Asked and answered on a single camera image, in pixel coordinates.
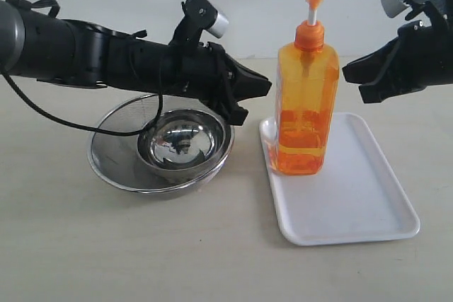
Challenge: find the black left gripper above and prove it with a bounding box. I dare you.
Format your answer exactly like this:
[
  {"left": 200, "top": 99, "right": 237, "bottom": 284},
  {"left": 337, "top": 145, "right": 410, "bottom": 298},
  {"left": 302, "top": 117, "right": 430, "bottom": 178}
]
[{"left": 200, "top": 42, "right": 272, "bottom": 126}]

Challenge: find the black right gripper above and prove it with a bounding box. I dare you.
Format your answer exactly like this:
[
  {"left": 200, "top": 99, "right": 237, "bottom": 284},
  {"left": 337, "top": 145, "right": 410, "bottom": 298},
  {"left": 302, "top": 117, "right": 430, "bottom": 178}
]
[{"left": 342, "top": 1, "right": 452, "bottom": 104}]

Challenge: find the orange pump soap bottle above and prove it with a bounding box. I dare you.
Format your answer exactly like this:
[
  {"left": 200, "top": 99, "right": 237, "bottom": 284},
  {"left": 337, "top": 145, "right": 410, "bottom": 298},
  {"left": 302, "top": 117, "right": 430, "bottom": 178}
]
[{"left": 273, "top": 0, "right": 340, "bottom": 175}]

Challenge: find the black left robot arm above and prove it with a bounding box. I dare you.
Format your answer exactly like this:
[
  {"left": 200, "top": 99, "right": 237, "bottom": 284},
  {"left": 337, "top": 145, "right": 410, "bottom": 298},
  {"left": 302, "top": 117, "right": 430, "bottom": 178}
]
[{"left": 1, "top": 0, "right": 272, "bottom": 126}]

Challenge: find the steel mesh strainer basket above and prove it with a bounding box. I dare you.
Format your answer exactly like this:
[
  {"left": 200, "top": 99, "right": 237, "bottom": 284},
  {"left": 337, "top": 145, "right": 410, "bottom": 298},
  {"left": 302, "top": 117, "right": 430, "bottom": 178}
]
[{"left": 87, "top": 94, "right": 235, "bottom": 196}]

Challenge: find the small steel inner bowl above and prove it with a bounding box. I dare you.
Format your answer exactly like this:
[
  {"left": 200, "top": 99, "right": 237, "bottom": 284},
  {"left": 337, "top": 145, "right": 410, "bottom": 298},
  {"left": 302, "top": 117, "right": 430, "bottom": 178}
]
[{"left": 137, "top": 108, "right": 231, "bottom": 179}]

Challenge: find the white rectangular plastic tray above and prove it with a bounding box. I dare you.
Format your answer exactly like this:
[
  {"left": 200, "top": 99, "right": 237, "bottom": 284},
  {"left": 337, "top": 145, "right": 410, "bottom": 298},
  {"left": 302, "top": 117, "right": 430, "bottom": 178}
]
[{"left": 259, "top": 112, "right": 420, "bottom": 246}]

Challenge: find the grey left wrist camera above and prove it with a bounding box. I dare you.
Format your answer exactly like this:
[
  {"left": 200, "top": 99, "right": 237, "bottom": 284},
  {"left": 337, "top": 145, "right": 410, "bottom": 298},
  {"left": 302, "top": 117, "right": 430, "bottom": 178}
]
[{"left": 182, "top": 0, "right": 229, "bottom": 39}]

